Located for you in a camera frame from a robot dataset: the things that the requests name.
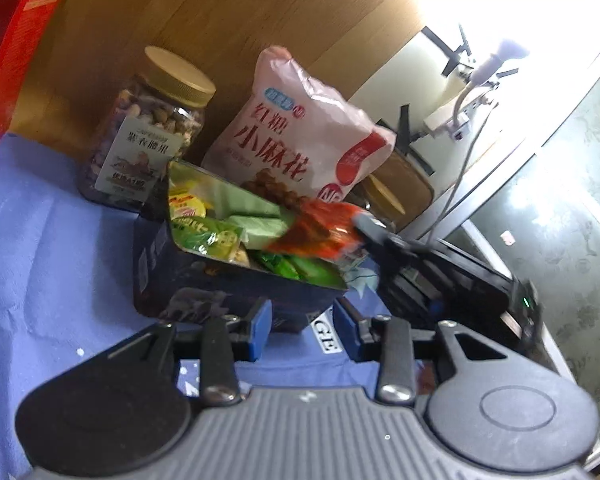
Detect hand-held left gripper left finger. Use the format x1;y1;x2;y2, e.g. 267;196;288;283
105;299;273;408

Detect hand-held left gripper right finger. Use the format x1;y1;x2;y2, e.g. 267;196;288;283
334;297;511;407

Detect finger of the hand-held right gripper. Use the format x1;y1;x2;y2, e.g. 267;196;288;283
352;212;417;261

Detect red snack packet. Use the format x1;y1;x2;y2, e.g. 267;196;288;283
267;199;368;267

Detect bright green crinkled packet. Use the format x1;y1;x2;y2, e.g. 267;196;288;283
252;250;348;288

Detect black snack box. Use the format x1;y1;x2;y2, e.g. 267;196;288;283
132;160;352;335

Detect pale green striped packet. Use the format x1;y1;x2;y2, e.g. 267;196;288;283
227;212;293;251

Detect green packet with yellow label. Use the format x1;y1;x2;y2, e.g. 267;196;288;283
172;215;245;263

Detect yellow nut packet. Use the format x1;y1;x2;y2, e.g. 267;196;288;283
169;189;221;222

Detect white power strip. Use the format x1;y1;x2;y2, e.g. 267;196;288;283
422;96;501;142

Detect pink snack bag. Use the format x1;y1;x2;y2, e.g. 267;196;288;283
200;45;398;207

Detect white plug adapter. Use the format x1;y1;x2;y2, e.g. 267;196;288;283
467;37;531;86

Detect short gold-lid nut jar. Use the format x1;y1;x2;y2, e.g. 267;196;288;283
77;46;217;211

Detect blue printed blanket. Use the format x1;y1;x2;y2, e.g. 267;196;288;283
0;132;431;461

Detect wooden headboard panel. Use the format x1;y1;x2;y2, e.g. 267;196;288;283
25;0;427;171

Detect red gift box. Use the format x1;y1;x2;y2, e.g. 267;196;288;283
0;0;84;167

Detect white cable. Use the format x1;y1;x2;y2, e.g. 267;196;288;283
425;85;498;253

